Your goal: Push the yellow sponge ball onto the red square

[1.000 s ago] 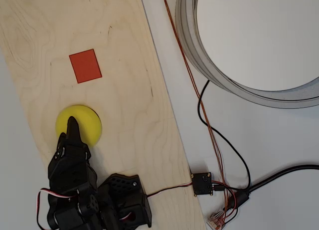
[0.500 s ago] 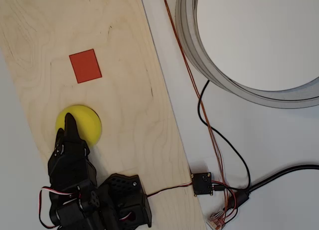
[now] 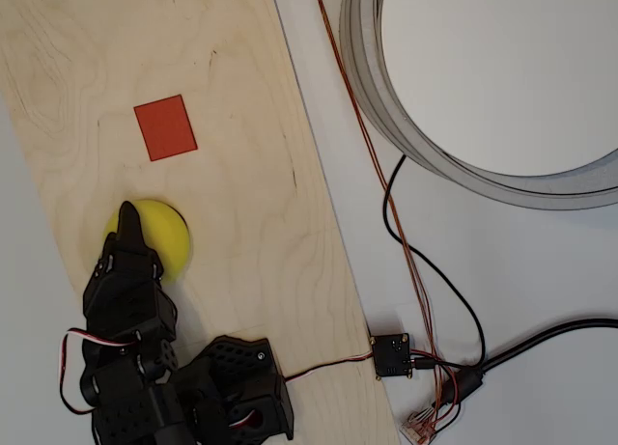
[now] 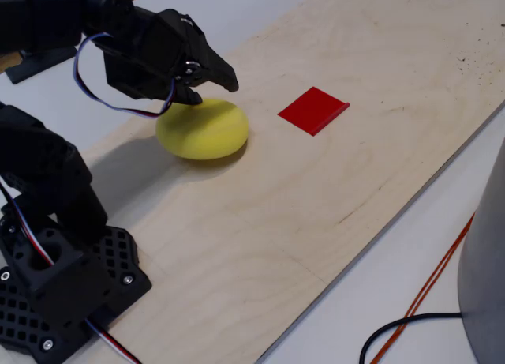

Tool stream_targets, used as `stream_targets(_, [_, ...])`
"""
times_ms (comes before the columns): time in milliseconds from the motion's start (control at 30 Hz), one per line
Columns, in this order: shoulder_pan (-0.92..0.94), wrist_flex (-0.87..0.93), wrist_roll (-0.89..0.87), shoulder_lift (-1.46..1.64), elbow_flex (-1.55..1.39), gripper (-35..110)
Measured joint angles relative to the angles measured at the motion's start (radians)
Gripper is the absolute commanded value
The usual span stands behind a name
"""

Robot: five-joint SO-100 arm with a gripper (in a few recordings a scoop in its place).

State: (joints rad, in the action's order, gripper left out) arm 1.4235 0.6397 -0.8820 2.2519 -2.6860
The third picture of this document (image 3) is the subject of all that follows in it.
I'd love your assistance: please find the yellow round ball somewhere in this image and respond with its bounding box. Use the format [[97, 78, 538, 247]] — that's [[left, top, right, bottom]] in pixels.
[[102, 198, 193, 282]]

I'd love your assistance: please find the red square plate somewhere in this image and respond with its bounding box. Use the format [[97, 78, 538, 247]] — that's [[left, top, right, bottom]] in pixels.
[[133, 94, 199, 162]]

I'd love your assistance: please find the light plywood board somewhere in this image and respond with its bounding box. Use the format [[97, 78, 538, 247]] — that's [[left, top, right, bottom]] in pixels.
[[0, 0, 402, 445]]

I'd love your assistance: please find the small black controller board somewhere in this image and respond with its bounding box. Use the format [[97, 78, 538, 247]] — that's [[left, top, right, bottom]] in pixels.
[[370, 332, 419, 381]]

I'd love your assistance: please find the white red black servo cable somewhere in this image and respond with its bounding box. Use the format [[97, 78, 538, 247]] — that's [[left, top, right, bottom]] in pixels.
[[284, 350, 376, 381], [58, 327, 141, 416]]

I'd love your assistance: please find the thin orange wire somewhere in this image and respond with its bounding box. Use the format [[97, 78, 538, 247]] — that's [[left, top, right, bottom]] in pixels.
[[312, 0, 453, 417], [312, 0, 443, 417]]

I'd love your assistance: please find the large white round ring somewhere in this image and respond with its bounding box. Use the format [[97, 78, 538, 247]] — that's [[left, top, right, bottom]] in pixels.
[[339, 0, 618, 210]]

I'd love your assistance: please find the clear wire connector block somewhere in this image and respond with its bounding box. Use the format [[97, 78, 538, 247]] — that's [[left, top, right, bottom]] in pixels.
[[400, 408, 438, 444]]

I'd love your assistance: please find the thin black cable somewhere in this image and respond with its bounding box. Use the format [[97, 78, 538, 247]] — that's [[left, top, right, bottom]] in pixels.
[[383, 154, 487, 372]]

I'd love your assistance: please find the thick black power cable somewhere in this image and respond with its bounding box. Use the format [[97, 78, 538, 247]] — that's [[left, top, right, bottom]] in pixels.
[[443, 318, 618, 412]]

